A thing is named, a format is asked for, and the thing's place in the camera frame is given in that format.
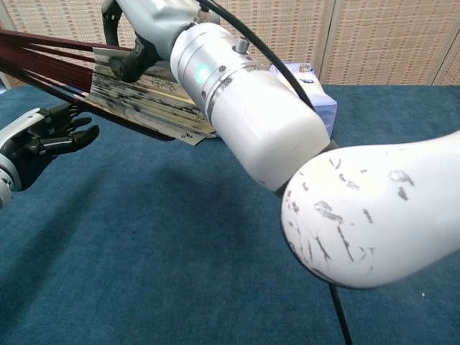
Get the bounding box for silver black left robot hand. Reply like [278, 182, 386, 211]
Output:
[0, 103, 101, 191]

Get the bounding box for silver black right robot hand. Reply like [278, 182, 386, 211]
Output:
[101, 0, 199, 83]

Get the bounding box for red ribbed paper folding fan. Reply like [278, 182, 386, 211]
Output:
[0, 29, 219, 147]

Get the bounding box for woven bamboo screen panel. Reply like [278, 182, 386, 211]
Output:
[433, 30, 460, 86]
[204, 0, 337, 86]
[0, 0, 137, 50]
[319, 0, 460, 86]

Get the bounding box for pale blue tissue pack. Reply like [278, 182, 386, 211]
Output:
[269, 61, 339, 139]

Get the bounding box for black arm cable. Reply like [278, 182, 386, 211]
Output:
[199, 0, 354, 345]

